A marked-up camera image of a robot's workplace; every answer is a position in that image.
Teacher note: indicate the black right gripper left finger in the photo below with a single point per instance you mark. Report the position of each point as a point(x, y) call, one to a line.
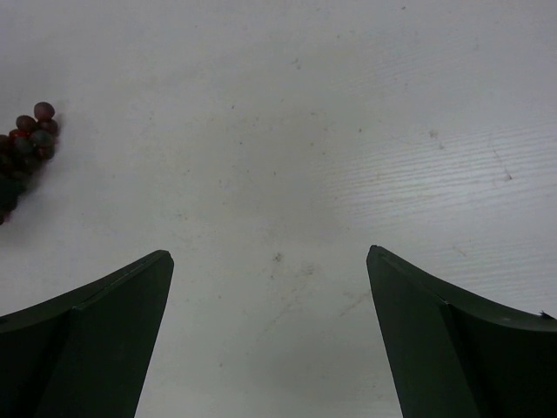
point(86, 353)

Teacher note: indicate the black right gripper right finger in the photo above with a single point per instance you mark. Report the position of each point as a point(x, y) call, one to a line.
point(453, 353)

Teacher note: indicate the dark purple fake grape bunch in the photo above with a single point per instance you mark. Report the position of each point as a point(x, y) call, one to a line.
point(24, 152)

